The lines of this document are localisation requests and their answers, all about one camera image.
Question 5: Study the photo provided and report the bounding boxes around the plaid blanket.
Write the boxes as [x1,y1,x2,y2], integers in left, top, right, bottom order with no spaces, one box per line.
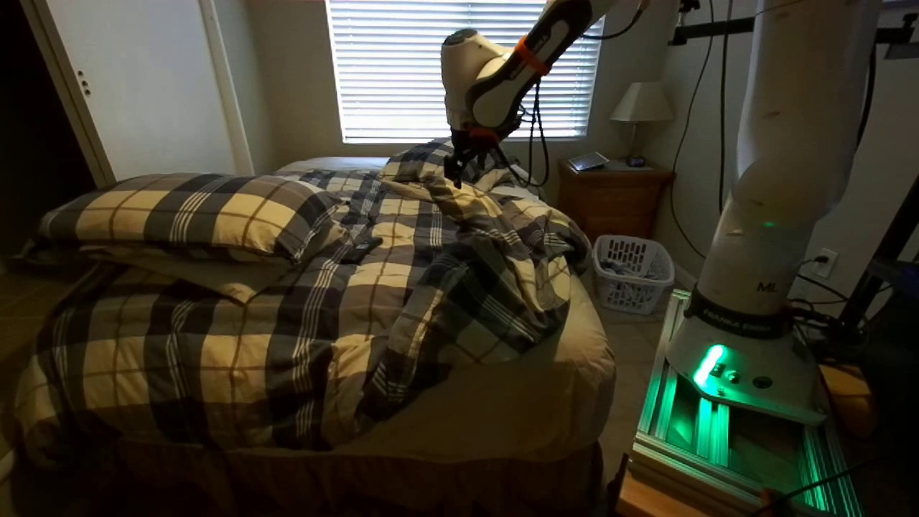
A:
[12,139,598,453]

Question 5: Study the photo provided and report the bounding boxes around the white laundry basket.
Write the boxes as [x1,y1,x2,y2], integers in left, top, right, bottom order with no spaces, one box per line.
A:
[587,231,678,319]

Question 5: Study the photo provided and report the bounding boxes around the bed with beige sheet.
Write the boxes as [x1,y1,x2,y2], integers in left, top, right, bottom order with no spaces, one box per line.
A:
[0,155,621,517]

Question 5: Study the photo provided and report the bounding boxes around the plaid pillow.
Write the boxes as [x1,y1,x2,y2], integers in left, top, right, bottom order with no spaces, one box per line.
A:
[33,168,345,267]

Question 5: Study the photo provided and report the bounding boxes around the white wall power outlet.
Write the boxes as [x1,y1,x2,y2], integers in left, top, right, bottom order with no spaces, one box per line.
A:
[810,244,842,280]

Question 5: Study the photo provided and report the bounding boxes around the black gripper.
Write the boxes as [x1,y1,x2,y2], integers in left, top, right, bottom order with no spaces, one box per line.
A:
[445,127,498,190]

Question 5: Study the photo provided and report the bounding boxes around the green lit robot base platform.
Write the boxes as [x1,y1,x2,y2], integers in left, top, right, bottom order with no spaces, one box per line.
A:
[629,285,869,517]

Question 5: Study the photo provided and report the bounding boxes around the white closet door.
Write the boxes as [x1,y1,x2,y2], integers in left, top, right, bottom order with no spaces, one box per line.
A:
[20,0,259,190]

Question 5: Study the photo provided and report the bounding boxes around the white window blinds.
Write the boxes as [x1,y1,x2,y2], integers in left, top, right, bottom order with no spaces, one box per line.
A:
[320,0,606,150]

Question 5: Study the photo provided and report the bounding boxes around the small item on nightstand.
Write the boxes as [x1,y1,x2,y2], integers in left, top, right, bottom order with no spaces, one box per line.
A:
[566,147,610,178]

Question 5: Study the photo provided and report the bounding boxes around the white pillow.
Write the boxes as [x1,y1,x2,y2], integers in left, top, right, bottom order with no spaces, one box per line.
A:
[273,151,392,181]

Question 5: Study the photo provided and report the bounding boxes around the black hanging wall cable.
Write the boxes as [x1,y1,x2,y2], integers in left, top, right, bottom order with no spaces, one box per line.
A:
[662,0,735,267]

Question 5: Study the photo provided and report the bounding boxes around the black overhead mount bar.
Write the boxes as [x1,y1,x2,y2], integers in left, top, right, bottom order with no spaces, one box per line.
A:
[666,6,919,48]

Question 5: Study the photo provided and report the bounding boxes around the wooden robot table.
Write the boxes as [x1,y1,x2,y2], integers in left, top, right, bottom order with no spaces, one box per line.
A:
[613,464,777,517]

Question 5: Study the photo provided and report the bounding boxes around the white table lamp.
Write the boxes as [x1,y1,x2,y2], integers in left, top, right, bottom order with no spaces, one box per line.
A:
[609,76,678,165]

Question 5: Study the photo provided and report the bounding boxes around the wooden nightstand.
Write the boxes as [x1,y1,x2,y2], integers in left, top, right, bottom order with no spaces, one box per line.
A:
[553,155,675,244]

